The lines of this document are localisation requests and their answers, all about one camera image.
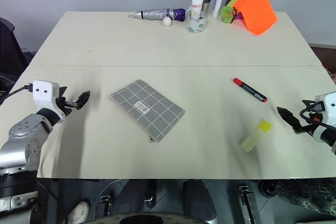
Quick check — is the clear glass cup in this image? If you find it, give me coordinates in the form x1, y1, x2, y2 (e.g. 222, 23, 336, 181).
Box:
185, 8, 208, 34

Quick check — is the white bottle blue cap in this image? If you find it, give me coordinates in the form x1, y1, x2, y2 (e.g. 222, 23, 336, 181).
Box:
212, 0, 225, 19

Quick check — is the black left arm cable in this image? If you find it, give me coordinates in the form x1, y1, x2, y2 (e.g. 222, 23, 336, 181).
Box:
0, 84, 34, 105

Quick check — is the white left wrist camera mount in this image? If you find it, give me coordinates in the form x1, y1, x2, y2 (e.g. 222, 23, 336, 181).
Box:
31, 80, 67, 120

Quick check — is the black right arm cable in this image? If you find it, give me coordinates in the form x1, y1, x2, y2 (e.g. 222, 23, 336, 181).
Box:
300, 108, 321, 125

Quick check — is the silver purple folded umbrella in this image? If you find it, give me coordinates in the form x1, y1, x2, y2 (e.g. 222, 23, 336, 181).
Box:
128, 7, 188, 22

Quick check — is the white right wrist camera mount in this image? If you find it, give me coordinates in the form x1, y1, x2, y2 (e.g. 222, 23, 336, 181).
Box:
314, 92, 336, 128

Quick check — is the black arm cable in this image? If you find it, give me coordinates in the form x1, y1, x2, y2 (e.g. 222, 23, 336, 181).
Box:
300, 108, 321, 125
0, 84, 34, 105

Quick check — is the green yellow purple toy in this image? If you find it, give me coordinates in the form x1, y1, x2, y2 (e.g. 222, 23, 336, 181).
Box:
219, 0, 247, 25

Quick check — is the orange cloth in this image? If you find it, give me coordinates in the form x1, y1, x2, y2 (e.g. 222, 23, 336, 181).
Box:
230, 0, 279, 37

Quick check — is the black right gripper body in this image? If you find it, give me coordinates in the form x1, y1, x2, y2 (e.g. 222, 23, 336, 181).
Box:
292, 100, 327, 134

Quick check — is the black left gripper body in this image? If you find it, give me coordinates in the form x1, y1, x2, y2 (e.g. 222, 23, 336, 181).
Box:
55, 96, 80, 119

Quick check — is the white shoe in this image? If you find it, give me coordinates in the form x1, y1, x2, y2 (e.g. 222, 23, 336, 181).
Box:
67, 200, 89, 224

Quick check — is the white Dove cream tube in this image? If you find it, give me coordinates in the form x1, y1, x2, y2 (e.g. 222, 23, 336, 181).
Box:
190, 0, 207, 21

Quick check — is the grey checked fabric pouch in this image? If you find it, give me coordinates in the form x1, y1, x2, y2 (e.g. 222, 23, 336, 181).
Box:
109, 79, 186, 144

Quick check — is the steel metal cup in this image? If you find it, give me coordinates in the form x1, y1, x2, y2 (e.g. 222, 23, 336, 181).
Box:
201, 0, 212, 15

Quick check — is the dark furry mat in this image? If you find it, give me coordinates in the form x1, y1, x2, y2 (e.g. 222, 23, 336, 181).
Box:
275, 177, 336, 212

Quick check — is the red and black marker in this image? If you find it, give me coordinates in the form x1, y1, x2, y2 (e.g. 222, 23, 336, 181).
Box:
232, 77, 269, 103

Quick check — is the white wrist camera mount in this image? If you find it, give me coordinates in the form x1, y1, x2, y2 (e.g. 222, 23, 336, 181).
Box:
314, 92, 336, 128
31, 80, 67, 120

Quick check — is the black metal table leg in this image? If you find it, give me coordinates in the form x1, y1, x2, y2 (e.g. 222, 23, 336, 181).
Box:
237, 184, 260, 224

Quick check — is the yellow capped translucent glue stick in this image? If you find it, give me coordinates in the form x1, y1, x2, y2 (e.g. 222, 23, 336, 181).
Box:
238, 119, 274, 153

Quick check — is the black caster wheel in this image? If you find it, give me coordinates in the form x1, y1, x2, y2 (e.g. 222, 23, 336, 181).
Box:
258, 180, 279, 198

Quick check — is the black office chair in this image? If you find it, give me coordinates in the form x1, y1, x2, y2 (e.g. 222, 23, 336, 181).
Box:
0, 17, 35, 96

